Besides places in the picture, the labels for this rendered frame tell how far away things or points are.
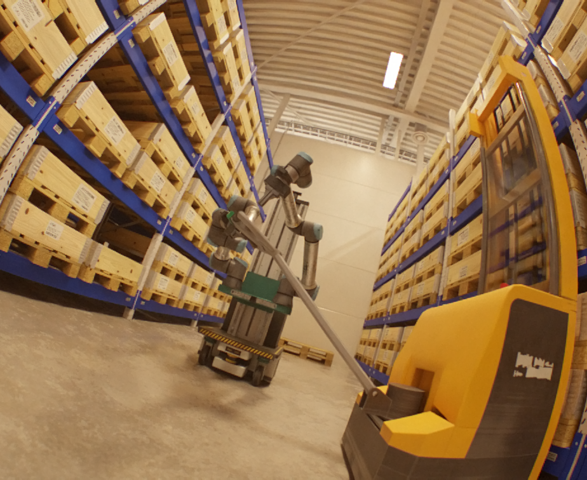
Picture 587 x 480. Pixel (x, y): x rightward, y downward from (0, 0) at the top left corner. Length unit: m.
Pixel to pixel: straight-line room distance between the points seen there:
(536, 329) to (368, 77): 8.54
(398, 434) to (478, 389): 0.29
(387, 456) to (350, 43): 8.45
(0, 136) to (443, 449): 2.37
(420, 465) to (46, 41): 2.56
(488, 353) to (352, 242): 6.41
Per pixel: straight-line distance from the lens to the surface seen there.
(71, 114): 2.08
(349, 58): 8.77
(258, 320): 2.55
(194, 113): 3.14
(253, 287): 2.50
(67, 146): 2.15
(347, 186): 7.84
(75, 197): 2.18
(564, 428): 1.45
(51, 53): 1.99
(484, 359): 0.97
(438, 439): 0.95
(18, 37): 1.91
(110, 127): 2.31
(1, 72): 1.93
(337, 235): 7.17
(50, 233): 2.12
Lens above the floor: 0.57
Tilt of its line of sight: 17 degrees up
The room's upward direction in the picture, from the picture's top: 18 degrees clockwise
